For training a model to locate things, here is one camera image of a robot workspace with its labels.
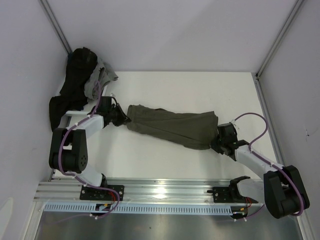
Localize olive green shorts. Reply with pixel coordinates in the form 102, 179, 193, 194
126, 105, 219, 150

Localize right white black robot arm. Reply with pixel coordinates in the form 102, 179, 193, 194
211, 123, 310, 219

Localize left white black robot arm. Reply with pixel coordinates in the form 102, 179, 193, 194
48, 96, 131, 200

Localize grey shorts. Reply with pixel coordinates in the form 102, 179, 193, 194
84, 57, 119, 100

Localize black shorts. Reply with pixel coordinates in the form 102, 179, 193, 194
49, 47, 98, 131

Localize white plastic basket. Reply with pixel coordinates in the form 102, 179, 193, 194
49, 85, 98, 130

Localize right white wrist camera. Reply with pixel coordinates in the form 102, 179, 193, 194
230, 119, 240, 131

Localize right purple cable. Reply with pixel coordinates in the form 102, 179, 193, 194
231, 112, 307, 222

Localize purple cable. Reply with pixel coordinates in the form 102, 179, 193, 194
231, 112, 307, 222
57, 81, 121, 223

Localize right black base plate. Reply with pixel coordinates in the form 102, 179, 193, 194
206, 176, 258, 204

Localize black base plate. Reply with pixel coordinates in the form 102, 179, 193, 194
79, 184, 125, 201
206, 176, 258, 204

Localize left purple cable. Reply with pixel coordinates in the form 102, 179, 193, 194
57, 81, 121, 223

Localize aluminium mounting rail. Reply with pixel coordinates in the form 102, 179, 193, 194
33, 177, 230, 205

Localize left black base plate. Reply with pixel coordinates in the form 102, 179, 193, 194
79, 184, 125, 201

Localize white slotted cable duct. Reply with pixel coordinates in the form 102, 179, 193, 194
44, 202, 233, 216

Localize left aluminium frame post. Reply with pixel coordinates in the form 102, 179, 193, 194
38, 0, 73, 55

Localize aluminium frame post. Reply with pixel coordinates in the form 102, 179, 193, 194
254, 0, 307, 81
38, 0, 73, 55

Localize right aluminium frame post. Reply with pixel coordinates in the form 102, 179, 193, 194
254, 0, 307, 81

